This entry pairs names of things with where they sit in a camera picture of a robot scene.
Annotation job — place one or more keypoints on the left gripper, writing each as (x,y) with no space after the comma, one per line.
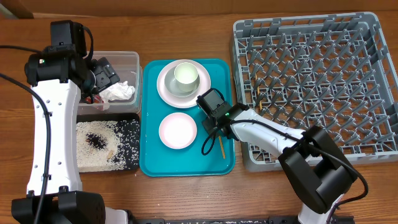
(106,73)

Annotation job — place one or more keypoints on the white napkin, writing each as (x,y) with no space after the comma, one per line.
(117,91)

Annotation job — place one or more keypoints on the red snack wrapper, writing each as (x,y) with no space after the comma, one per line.
(97,102)

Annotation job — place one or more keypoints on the pale green paper cup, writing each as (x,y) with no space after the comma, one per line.
(187,77)

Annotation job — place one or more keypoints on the pink bowl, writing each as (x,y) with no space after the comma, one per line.
(177,130)

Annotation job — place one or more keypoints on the wooden chopstick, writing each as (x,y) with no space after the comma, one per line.
(222,147)
(258,99)

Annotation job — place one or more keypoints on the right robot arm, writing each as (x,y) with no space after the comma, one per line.
(316,168)

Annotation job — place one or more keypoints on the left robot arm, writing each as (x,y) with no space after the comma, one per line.
(58,77)

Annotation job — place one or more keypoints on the grey dishwasher rack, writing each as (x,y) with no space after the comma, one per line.
(333,71)

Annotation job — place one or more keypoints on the clear plastic storage bin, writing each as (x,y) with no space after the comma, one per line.
(127,66)

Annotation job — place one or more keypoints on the grey shallow bowl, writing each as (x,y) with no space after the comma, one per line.
(172,85)

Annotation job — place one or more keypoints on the black plastic tray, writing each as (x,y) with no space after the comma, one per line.
(127,118)

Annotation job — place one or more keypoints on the spilled rice pile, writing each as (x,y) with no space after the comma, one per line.
(99,149)

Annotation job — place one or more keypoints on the white round plate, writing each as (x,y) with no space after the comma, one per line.
(186,102)

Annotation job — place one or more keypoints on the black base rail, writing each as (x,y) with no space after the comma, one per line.
(269,220)

